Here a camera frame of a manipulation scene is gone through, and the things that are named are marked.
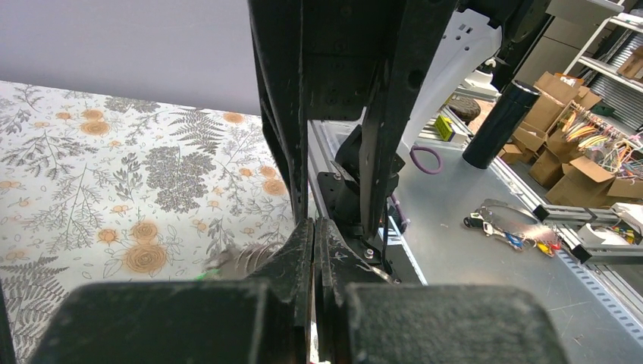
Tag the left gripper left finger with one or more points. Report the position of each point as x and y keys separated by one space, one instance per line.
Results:
x=263 y=318

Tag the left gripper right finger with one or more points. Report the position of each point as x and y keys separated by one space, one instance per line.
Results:
x=363 y=317

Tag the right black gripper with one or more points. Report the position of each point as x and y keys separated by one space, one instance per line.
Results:
x=344 y=42

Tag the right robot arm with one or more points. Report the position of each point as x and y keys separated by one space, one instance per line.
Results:
x=477 y=31

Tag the green tag key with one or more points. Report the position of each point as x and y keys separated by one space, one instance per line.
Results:
x=210 y=275

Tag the green yellow small box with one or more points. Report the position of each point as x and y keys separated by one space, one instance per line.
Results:
x=446 y=131

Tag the key bunch on bench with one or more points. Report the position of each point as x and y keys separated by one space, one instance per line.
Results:
x=514 y=226

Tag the black cylinder bottle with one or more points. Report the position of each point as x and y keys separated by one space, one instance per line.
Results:
x=503 y=119

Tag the floral table mat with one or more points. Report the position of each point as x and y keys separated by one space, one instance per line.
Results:
x=103 y=188

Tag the cardboard boxes pile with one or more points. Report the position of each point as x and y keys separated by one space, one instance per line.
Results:
x=576 y=156

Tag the aluminium extrusion frame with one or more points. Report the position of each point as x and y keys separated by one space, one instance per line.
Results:
x=611 y=236

